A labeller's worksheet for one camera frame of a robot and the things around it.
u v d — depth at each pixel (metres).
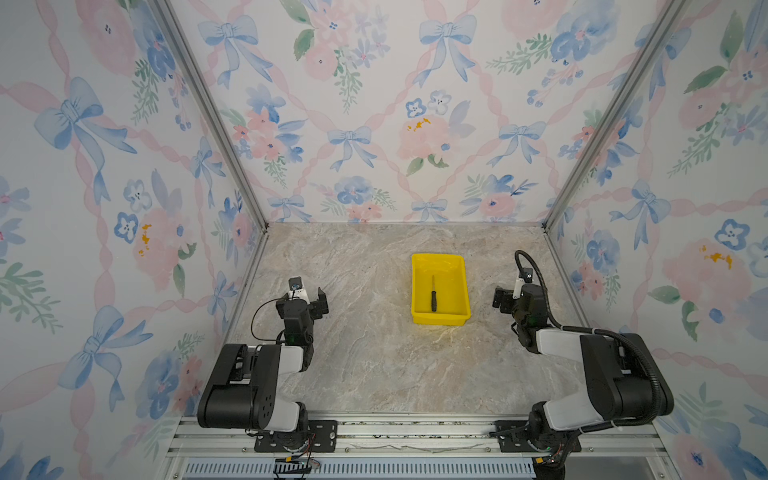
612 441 1.31
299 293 0.78
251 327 0.93
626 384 0.45
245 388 0.44
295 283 0.78
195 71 0.78
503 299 0.86
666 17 0.69
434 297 0.98
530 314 0.72
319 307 0.86
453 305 0.95
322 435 0.75
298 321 0.69
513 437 0.73
